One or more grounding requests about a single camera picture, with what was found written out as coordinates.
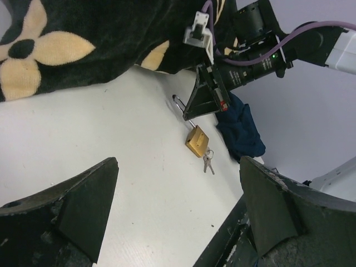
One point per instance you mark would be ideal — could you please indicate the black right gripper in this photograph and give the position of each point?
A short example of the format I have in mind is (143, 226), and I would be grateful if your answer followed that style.
(209, 94)

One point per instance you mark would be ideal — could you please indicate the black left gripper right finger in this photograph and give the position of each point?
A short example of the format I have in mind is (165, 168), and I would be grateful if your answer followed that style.
(293, 224)

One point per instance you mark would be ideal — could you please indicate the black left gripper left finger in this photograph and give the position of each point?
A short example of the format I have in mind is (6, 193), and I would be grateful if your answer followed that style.
(63, 225)

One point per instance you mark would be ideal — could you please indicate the large brass padlock with keys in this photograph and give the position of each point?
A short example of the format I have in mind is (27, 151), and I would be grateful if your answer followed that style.
(198, 143)

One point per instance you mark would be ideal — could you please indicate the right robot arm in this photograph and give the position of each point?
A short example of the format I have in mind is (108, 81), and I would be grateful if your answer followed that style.
(262, 48)

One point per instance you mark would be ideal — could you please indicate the dark blue cloth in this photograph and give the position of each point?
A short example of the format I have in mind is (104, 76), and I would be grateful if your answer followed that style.
(238, 130)

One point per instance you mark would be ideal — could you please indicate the black floral patterned blanket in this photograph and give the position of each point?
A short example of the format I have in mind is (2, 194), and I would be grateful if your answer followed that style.
(54, 45)

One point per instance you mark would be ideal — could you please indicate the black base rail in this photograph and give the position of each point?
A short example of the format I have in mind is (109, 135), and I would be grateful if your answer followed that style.
(233, 243)

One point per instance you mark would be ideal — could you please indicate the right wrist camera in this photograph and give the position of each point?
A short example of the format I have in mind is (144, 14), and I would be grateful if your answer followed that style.
(198, 35)

